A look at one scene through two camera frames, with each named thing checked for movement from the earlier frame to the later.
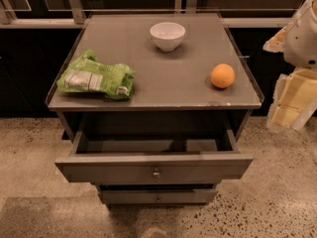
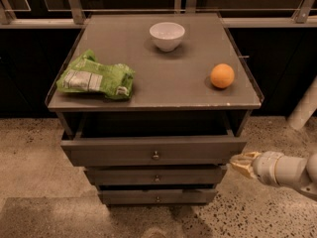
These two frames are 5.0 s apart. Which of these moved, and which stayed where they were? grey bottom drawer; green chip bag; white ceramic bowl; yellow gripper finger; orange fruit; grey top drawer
Moved: grey top drawer; yellow gripper finger
Stayed: grey bottom drawer; orange fruit; white ceramic bowl; green chip bag
